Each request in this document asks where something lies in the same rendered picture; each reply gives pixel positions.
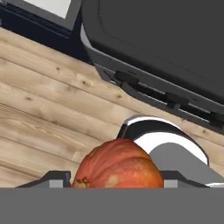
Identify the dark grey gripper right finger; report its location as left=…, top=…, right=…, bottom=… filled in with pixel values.
left=158, top=170, right=210, bottom=189

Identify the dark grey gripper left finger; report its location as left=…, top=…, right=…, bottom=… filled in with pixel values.
left=16, top=170, right=73, bottom=189

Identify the orange squash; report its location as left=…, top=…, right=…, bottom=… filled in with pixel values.
left=71, top=137, right=165, bottom=189

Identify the black and white round object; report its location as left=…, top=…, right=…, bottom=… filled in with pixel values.
left=115, top=114, right=224, bottom=189

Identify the grey framed white panel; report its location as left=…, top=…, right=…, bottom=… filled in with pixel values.
left=0, top=0, right=83, bottom=32

